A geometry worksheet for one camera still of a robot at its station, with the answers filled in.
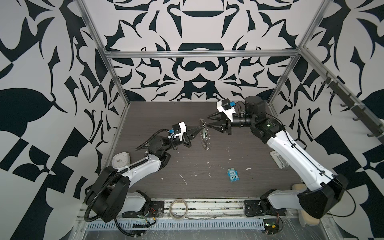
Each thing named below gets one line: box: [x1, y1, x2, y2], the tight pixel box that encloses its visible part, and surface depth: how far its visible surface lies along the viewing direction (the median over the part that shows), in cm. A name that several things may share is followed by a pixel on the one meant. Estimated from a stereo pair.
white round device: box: [112, 152, 131, 169], surface depth 90 cm
